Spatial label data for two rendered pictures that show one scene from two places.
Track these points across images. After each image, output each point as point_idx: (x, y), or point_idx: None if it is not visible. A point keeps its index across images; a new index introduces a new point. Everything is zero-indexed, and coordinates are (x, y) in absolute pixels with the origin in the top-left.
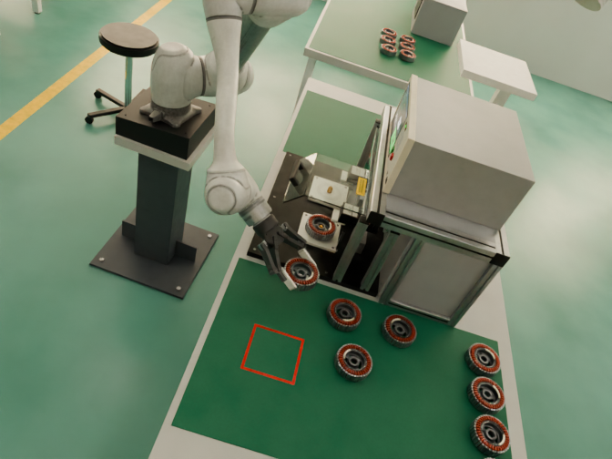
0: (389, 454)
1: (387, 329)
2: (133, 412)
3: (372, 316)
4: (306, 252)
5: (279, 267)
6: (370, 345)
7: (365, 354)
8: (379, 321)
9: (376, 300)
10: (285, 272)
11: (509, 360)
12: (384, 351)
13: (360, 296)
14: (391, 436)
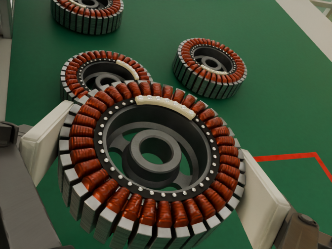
0: (279, 38)
1: (105, 14)
2: None
3: (64, 48)
4: (44, 128)
5: (309, 228)
6: (143, 52)
7: (191, 44)
8: (73, 38)
9: (3, 41)
10: (277, 190)
11: None
12: (138, 34)
13: (7, 69)
14: (260, 35)
